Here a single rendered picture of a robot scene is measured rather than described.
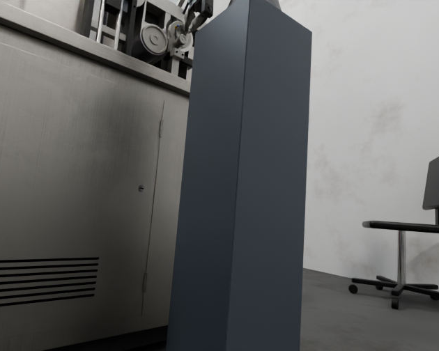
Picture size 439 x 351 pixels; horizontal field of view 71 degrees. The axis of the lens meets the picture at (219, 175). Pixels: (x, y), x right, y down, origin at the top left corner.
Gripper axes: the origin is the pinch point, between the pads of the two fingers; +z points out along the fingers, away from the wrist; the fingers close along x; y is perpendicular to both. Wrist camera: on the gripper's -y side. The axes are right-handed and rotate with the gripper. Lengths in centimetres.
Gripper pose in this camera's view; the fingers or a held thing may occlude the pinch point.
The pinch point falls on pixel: (188, 30)
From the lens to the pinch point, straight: 151.6
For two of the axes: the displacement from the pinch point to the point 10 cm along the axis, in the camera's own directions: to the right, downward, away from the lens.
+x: -7.4, -1.4, -6.5
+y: -3.7, -7.3, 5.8
